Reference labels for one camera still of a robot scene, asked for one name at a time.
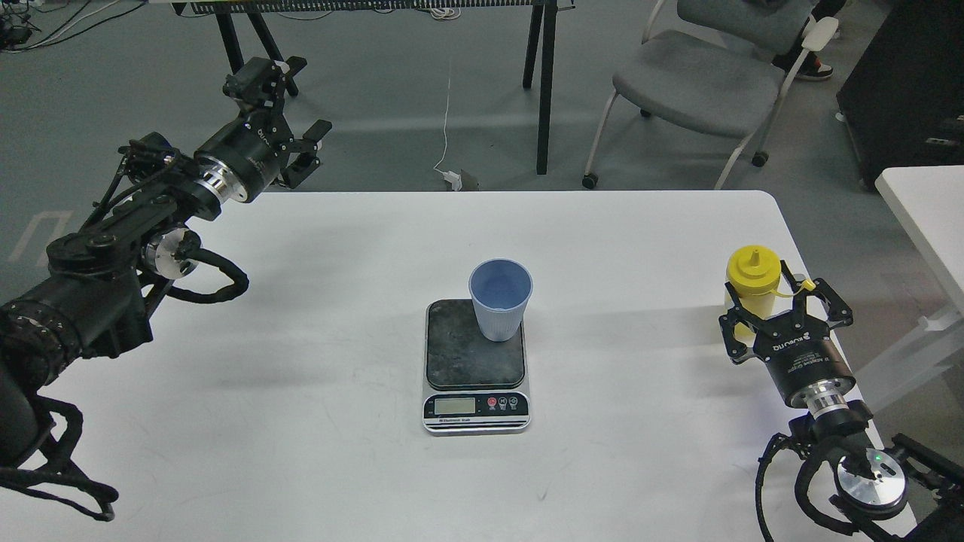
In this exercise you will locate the grey chair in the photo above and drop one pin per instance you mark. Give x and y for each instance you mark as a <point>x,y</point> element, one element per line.
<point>708,88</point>

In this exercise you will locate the yellow squeeze bottle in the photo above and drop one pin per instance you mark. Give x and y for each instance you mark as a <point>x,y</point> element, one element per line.
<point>755,272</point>

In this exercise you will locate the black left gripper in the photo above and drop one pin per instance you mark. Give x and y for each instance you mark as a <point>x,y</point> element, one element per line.
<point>249,153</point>

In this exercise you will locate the black table frame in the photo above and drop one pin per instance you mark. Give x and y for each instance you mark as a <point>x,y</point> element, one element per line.
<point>391,48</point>

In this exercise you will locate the digital kitchen scale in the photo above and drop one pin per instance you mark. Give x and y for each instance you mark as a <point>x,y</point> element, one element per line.
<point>472,385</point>

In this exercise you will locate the black cabinet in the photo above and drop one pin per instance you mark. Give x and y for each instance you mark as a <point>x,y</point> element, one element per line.
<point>903,102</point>

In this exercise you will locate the blue plastic cup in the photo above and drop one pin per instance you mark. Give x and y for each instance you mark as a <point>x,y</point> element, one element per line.
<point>500,291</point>

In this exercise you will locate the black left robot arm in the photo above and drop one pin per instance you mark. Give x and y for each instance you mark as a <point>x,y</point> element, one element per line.
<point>135,250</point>

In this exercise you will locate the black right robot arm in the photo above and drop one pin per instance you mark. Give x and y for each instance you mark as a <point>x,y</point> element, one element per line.
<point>844,484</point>

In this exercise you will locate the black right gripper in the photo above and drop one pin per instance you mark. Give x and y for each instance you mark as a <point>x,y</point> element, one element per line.
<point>802,357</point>

